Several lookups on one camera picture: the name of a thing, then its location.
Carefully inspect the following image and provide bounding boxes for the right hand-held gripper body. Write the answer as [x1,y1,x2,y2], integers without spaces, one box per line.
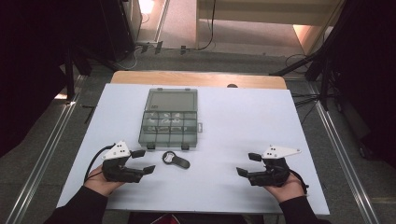
[247,144,303,188]

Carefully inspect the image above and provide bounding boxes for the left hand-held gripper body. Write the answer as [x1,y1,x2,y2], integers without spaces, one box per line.
[101,140,145,184]

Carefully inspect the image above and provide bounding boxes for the black round-headed tool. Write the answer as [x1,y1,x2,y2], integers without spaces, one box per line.
[162,150,191,170]

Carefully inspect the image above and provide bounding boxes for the grey transparent compartment box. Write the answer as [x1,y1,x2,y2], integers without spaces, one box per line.
[137,88,205,151]

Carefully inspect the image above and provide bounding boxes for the person's left hand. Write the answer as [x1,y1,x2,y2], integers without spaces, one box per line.
[83,163,126,198]

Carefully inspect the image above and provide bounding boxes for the person's right hand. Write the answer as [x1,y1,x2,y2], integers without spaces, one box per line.
[262,172,308,204]

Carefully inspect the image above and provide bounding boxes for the white table board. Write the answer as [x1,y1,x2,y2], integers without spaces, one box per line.
[56,82,331,217]

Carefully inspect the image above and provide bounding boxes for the group of small white parts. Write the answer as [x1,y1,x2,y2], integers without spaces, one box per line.
[147,111,184,133]

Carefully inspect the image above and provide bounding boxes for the wooden table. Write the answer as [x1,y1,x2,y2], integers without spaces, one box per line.
[110,70,288,91]

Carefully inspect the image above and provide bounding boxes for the black metal stand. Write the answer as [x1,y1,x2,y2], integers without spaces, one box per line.
[269,0,356,112]
[60,43,94,101]

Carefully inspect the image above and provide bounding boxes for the black cabinet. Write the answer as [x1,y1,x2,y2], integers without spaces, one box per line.
[98,0,139,63]

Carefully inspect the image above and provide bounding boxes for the dark curtain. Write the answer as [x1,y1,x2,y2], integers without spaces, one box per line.
[326,0,396,169]
[0,0,104,158]

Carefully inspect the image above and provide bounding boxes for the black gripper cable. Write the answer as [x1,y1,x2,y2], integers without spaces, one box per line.
[83,143,117,184]
[289,168,310,196]

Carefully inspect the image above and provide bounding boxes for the metal floor rail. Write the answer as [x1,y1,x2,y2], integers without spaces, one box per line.
[5,74,87,224]
[307,81,381,224]

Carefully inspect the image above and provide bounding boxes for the black hanging cable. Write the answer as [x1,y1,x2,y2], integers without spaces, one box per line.
[197,0,218,51]

